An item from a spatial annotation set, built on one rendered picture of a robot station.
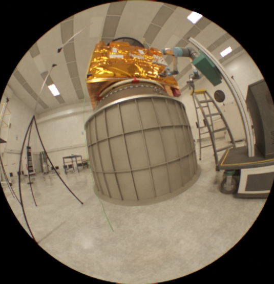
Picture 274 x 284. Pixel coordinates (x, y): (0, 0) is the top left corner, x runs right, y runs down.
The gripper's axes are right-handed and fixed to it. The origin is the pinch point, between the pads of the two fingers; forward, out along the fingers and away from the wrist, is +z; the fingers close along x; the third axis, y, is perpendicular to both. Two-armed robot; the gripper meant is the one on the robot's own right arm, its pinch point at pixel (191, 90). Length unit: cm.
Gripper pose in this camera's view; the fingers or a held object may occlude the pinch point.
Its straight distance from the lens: 153.8
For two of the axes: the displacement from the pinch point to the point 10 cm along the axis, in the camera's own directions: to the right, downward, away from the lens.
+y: 4.9, 2.4, -8.4
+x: 8.6, 0.0, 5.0
